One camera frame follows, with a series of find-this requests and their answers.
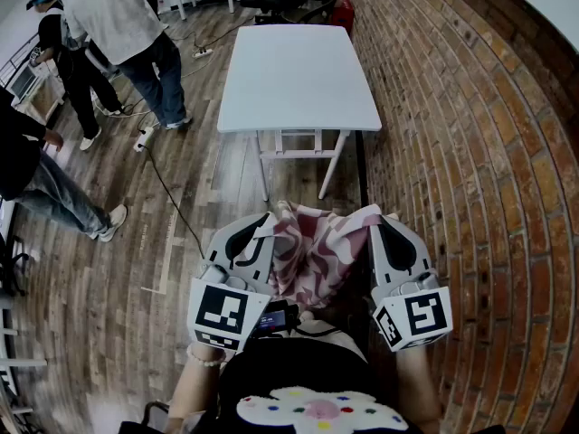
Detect white metal rack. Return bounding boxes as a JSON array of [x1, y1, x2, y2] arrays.
[[0, 287, 49, 434]]

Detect white bead bracelet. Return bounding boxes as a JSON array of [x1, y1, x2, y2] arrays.
[[185, 342, 227, 369]]

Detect person's right forearm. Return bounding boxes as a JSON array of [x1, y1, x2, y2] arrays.
[[395, 345, 442, 434]]

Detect black bag strap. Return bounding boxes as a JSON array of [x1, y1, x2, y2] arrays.
[[142, 400, 171, 427]]

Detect person's left forearm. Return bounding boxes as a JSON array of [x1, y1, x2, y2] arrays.
[[165, 341, 227, 434]]

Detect olive mesh chair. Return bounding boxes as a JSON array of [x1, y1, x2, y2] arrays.
[[282, 0, 340, 25]]

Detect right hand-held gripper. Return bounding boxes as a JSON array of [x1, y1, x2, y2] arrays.
[[369, 213, 454, 353]]

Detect white cable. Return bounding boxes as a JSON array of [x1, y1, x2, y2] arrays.
[[92, 88, 159, 128]]

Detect small side desk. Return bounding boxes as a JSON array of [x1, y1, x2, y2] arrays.
[[11, 61, 67, 124]]

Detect open laptop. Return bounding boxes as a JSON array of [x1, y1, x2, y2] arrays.
[[9, 63, 40, 101]]

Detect person's white trousers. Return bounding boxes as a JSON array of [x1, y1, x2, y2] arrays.
[[296, 312, 368, 363]]

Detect black top with flower patch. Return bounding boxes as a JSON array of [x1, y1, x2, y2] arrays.
[[117, 332, 508, 434]]

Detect black power cable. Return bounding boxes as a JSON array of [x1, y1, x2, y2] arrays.
[[143, 145, 207, 261]]

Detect white table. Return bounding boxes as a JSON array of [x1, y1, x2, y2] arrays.
[[216, 24, 383, 202]]

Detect pink checkered tablecloth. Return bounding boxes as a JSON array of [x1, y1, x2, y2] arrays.
[[255, 200, 399, 309]]

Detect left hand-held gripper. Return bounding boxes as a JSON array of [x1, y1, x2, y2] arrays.
[[186, 212, 277, 354]]

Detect red case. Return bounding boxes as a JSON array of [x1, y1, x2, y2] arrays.
[[331, 0, 355, 33]]

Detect small black screen device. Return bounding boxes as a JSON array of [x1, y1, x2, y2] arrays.
[[252, 299, 302, 338]]

